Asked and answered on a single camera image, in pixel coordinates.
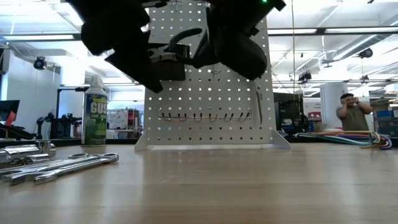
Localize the person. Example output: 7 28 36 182
335 93 374 131

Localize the green white spray can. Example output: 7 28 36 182
81 74 108 147

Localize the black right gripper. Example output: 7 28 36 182
174 18 268 81

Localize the metal multi-hook wrench rack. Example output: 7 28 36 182
157 107 254 123

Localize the multicoloured wire bundle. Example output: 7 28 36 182
295 129 392 150

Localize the black plastic peg board bin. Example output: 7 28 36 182
151 58 187 82

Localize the black equipment cabinet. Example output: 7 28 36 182
273 92 308 134

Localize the chrome ratchet handle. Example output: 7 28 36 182
0 144 41 166

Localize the chrome socket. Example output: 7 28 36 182
35 140 57 158

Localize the white metal peg board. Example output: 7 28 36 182
134 0 292 152

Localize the white round pillar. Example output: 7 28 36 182
320 82 348 130

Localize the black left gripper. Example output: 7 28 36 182
67 0 164 94

